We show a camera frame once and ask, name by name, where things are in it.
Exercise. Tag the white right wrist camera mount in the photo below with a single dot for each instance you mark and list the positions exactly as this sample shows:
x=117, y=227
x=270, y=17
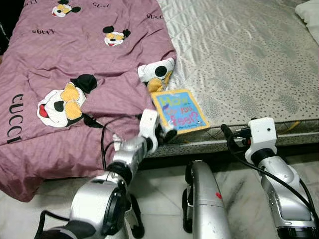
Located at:
x=262, y=133

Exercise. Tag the yellow blue children's book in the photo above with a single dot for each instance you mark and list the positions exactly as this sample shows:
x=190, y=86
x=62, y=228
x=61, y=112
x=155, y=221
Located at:
x=179, y=112

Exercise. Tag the purple cartoon mouse blanket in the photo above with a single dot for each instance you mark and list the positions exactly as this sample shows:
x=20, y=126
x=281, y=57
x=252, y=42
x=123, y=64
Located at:
x=75, y=55

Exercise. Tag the cream quilted mattress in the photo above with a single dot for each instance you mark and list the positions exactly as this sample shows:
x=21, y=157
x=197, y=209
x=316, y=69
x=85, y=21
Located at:
x=249, y=59

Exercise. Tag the silver left robot leg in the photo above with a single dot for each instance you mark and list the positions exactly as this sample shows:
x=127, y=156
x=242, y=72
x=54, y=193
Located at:
x=135, y=219

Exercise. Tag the silver robot leg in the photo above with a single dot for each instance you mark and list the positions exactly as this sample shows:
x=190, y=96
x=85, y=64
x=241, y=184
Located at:
x=207, y=209
x=135, y=219

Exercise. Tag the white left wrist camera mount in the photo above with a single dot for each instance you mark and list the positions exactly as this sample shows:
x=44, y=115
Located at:
x=149, y=127

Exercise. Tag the silver right robot leg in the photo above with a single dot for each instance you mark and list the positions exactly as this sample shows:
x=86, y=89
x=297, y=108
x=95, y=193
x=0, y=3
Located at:
x=207, y=209

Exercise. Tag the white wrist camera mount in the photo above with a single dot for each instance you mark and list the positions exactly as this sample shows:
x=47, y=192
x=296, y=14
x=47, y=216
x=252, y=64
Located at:
x=149, y=127
x=262, y=133

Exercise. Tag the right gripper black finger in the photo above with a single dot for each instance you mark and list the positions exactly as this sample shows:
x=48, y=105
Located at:
x=228, y=134

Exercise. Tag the white lettered pillow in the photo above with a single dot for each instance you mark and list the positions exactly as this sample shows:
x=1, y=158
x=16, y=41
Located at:
x=310, y=17

